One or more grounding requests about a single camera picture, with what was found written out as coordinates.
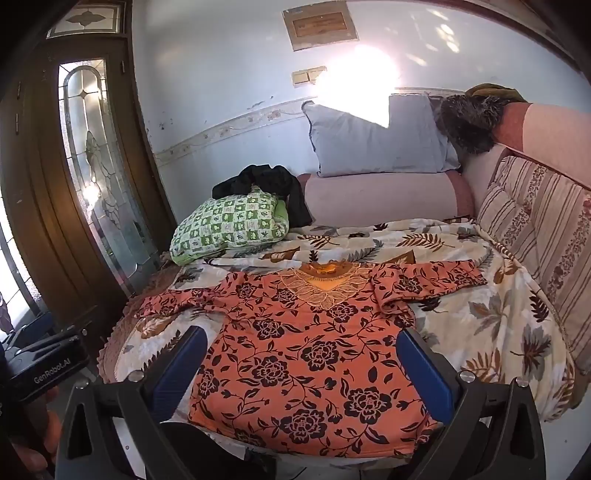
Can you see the striped beige cushion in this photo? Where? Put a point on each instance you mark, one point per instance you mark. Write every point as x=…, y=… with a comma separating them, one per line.
x=543, y=219

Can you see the dark furry cushion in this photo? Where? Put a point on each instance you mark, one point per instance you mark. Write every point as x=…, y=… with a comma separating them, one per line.
x=469, y=121

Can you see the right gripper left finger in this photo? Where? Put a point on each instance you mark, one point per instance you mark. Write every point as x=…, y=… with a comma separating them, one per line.
x=90, y=447

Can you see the pink bolster cushion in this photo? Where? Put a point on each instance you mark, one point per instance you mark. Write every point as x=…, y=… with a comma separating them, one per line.
x=370, y=199

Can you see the framed wall picture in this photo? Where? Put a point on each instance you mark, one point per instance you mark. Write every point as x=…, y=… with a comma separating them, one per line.
x=319, y=24

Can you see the pink sofa backrest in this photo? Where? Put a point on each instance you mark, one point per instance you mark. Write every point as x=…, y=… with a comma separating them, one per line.
x=555, y=137

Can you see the black garment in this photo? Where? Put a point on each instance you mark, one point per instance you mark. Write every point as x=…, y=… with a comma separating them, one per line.
x=275, y=180

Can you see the leaf pattern fleece blanket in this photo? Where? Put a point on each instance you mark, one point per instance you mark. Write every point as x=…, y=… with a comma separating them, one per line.
x=501, y=330

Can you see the orange floral blouse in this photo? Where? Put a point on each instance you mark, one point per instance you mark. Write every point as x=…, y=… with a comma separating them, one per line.
x=306, y=362

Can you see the beige wall switch plate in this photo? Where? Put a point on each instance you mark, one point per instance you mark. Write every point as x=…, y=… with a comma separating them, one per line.
x=307, y=76

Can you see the wooden door with stained glass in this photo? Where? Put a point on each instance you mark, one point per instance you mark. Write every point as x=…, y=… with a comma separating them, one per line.
x=84, y=201

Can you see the light blue pillow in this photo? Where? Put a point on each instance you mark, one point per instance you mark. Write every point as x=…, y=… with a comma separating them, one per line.
x=414, y=141

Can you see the olive cloth on backrest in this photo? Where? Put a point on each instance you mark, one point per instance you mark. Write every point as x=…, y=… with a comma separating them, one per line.
x=495, y=90

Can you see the brown lace bed skirt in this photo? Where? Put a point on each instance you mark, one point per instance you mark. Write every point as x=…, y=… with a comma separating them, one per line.
x=109, y=353

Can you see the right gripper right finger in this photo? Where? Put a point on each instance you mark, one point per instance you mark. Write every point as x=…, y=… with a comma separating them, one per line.
x=489, y=430

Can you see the green white checkered pillow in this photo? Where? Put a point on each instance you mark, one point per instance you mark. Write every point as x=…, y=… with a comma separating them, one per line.
x=230, y=223

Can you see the person's left hand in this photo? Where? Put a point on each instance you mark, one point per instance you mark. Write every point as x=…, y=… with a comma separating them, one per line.
x=35, y=438

